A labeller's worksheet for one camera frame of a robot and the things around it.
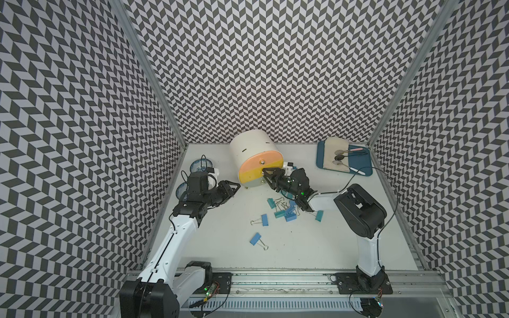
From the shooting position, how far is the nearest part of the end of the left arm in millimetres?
669

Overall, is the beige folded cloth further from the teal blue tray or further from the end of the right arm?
the end of the right arm

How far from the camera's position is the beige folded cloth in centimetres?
111

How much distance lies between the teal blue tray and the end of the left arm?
1.95 ft
